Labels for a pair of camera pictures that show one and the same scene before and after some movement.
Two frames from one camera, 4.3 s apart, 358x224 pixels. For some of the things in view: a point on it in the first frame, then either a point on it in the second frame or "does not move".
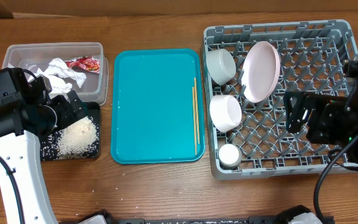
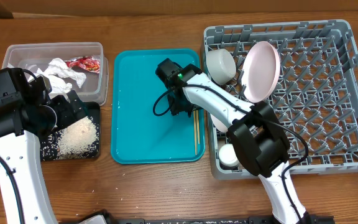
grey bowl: [221, 65] does not move
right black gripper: [323, 105] -> [176, 107]
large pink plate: [260, 71] does not move
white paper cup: [230, 155] does not move
